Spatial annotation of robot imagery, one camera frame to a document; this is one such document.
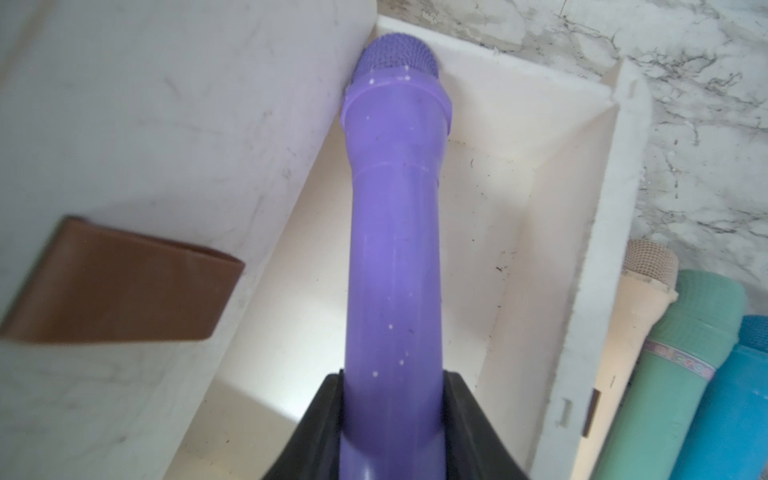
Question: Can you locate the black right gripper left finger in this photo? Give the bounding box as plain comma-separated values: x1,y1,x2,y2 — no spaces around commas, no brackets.
262,370,344,480

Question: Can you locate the brown middle drawer handle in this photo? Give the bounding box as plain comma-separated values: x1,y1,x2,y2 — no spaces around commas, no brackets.
582,388,601,438

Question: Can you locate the white drawer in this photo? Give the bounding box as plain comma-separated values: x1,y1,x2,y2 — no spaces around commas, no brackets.
167,16,651,479

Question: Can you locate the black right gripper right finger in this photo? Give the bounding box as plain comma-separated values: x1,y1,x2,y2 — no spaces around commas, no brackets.
442,370,529,480

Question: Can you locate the peach toy microphone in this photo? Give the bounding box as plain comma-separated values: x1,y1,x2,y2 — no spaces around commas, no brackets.
571,239,679,480

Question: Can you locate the brown drawer handle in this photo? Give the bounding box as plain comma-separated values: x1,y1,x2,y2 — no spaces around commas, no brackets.
582,388,601,438
1,216,245,344

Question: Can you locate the brown top drawer handle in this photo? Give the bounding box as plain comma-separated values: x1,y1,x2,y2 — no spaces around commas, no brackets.
1,216,245,344

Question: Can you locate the blue toy microphone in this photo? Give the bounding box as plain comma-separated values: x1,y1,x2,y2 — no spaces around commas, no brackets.
671,315,767,479

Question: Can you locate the green toy microphone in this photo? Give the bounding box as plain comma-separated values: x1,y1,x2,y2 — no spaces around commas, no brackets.
593,269,746,480

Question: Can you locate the white plastic drawer cabinet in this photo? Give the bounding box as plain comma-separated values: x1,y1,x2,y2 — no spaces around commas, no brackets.
1,1,377,479

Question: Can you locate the purple toy microphone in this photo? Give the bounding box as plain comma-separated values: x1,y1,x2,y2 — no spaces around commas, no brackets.
339,33,452,479

